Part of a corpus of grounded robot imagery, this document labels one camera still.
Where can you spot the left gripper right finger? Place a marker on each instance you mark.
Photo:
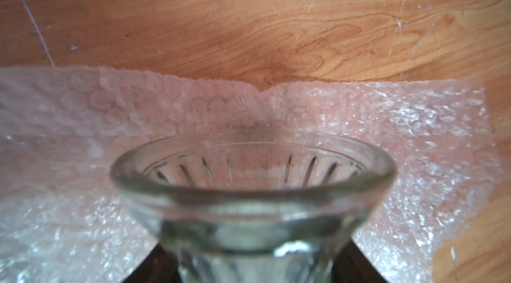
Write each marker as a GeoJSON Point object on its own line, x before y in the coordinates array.
{"type": "Point", "coordinates": [351, 266]}

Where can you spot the clear ribbed glass vase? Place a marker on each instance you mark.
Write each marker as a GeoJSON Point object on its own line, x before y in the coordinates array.
{"type": "Point", "coordinates": [253, 205]}

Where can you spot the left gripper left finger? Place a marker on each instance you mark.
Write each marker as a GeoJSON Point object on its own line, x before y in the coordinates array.
{"type": "Point", "coordinates": [153, 267]}

